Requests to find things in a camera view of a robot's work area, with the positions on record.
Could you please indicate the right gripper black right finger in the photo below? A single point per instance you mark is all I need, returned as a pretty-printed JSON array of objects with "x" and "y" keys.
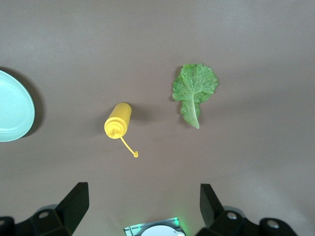
[{"x": 221, "y": 223}]

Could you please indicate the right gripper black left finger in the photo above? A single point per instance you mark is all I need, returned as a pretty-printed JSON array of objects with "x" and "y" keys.
[{"x": 61, "y": 221}]

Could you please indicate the green lettuce leaf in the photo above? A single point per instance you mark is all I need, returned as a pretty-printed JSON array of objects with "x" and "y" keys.
[{"x": 195, "y": 86}]

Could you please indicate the mint green plate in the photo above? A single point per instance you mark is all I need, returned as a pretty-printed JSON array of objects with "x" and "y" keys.
[{"x": 13, "y": 108}]

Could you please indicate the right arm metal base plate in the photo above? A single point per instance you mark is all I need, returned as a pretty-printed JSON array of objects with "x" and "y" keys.
[{"x": 131, "y": 229}]

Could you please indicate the yellow squeeze bottle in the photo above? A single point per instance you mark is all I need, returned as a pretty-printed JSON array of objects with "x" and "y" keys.
[{"x": 118, "y": 118}]

